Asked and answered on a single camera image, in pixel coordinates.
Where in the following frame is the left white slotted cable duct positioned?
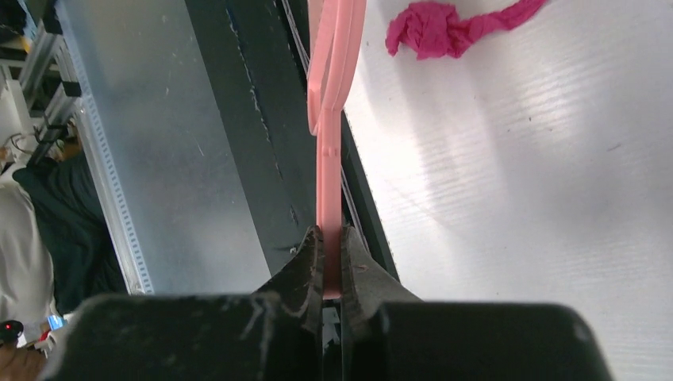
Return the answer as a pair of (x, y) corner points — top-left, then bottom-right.
(55, 1), (155, 295)

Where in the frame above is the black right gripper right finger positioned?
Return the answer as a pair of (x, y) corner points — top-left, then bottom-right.
(340, 226), (421, 380)

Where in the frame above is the magenta paper scrap bottom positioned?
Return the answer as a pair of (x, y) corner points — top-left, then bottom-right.
(385, 0), (545, 60)

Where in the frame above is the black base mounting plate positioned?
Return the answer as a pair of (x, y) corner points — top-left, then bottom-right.
(187, 1), (316, 273)

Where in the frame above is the pink hand brush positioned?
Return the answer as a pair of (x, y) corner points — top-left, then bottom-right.
(307, 0), (367, 300)

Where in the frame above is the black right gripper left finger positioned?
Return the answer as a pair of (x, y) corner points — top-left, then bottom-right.
(254, 226), (325, 380)

